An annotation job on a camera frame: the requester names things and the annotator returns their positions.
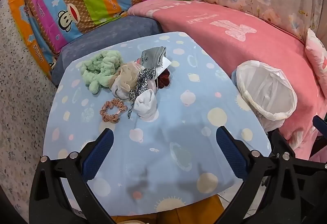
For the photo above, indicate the pink cartoon pillow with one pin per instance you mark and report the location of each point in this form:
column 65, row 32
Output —
column 318, row 60

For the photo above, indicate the beige mesh stocking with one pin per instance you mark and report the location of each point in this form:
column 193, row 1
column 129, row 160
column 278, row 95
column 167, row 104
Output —
column 126, row 75

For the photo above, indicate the green chunky yarn bundle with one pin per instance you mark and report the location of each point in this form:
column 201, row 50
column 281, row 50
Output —
column 101, row 68

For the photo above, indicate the dark red scrunchie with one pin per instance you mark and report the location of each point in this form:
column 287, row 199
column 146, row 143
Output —
column 164, row 79

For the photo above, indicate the white sock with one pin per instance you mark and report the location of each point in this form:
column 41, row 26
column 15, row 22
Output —
column 145, row 104

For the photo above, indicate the white bin with plastic bag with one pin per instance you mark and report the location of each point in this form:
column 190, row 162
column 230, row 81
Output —
column 260, row 86

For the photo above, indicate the grey sock with paper tag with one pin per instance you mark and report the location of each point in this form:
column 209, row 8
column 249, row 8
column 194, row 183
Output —
column 153, row 56

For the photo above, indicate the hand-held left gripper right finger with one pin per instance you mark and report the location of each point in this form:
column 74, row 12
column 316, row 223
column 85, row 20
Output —
column 231, row 152

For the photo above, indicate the person's orange trousers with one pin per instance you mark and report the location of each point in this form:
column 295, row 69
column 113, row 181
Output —
column 189, row 210

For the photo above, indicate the pink blanket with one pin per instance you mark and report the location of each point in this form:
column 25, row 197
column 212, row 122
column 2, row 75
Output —
column 217, row 35

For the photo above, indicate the leopard print hair band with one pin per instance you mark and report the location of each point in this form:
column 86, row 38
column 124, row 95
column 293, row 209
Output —
column 139, row 87

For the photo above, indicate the light blue planet print tablecloth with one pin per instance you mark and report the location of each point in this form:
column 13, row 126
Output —
column 178, row 124

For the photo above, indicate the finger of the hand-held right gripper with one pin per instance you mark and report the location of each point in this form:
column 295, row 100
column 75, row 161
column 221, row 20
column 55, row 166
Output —
column 279, row 141
column 320, row 123

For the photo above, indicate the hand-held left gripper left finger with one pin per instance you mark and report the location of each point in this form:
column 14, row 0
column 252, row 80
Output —
column 98, row 152

